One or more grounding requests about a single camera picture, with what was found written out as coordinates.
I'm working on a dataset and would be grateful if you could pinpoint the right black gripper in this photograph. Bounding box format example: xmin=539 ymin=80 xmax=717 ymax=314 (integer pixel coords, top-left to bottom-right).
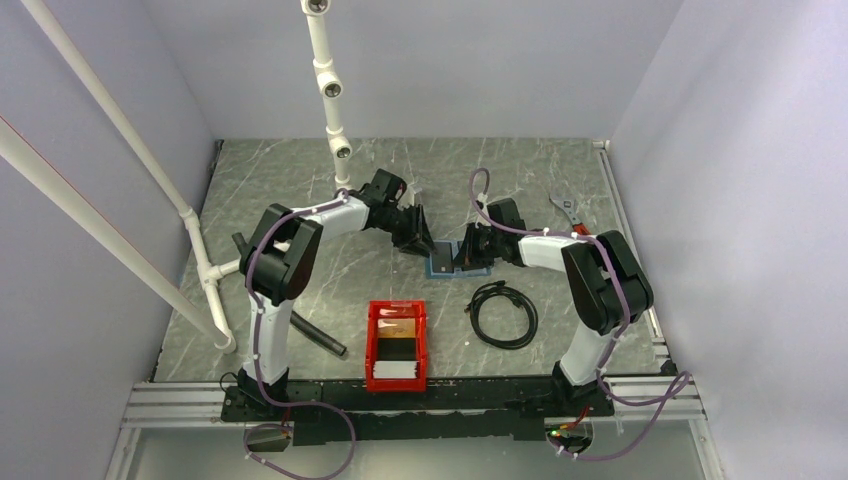
xmin=452 ymin=223 xmax=503 ymax=268

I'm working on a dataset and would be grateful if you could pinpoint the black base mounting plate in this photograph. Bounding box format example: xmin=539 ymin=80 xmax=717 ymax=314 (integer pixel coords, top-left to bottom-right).
xmin=221 ymin=375 xmax=615 ymax=446

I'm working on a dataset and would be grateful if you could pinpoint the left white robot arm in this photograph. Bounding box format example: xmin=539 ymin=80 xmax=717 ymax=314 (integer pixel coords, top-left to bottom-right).
xmin=233 ymin=169 xmax=435 ymax=420

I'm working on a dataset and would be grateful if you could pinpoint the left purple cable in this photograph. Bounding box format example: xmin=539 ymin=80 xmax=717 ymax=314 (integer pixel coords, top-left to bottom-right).
xmin=242 ymin=189 xmax=359 ymax=480

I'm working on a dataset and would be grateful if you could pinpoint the gold card in bin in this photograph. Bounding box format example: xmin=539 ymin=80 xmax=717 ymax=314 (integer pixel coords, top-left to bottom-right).
xmin=377 ymin=318 xmax=417 ymax=339

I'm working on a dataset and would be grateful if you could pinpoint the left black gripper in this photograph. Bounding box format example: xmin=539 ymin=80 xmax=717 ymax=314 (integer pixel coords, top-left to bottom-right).
xmin=381 ymin=204 xmax=439 ymax=259

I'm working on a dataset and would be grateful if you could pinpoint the black corrugated hose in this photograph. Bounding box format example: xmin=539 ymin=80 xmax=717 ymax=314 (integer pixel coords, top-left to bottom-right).
xmin=231 ymin=231 xmax=348 ymax=359

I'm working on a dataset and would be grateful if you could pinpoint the purple cable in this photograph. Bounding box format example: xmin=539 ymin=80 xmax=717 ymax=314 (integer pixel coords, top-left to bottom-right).
xmin=242 ymin=189 xmax=359 ymax=480
xmin=468 ymin=168 xmax=693 ymax=464

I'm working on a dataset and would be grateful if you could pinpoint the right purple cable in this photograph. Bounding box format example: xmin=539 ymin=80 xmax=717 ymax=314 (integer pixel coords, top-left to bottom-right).
xmin=468 ymin=168 xmax=693 ymax=464

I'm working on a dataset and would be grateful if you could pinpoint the aluminium rail frame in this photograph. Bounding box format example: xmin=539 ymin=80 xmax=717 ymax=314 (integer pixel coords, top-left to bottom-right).
xmin=124 ymin=138 xmax=723 ymax=479

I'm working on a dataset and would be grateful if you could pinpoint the white card stack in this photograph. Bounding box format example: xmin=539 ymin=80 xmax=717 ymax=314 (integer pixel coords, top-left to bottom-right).
xmin=372 ymin=360 xmax=419 ymax=380

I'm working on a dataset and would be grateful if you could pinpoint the coiled black cable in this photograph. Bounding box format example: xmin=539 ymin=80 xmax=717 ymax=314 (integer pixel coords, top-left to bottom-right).
xmin=466 ymin=280 xmax=539 ymax=350

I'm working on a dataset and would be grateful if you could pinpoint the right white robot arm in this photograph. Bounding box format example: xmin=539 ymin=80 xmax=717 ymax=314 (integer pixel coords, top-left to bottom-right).
xmin=453 ymin=198 xmax=654 ymax=415

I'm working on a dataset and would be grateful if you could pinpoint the white PVC pipe frame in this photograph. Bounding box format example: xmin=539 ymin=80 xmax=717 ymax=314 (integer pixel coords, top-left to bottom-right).
xmin=0 ymin=0 xmax=359 ymax=354

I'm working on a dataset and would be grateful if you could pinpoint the red plastic bin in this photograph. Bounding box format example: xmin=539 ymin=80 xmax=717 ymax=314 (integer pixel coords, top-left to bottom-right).
xmin=365 ymin=300 xmax=429 ymax=394

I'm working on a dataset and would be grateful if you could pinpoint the blue card holder wallet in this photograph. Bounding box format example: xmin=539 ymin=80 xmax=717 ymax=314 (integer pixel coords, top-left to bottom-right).
xmin=425 ymin=240 xmax=491 ymax=280

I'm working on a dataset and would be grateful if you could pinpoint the red handled adjustable wrench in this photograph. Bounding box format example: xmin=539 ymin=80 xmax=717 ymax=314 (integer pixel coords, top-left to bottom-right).
xmin=549 ymin=193 xmax=591 ymax=236

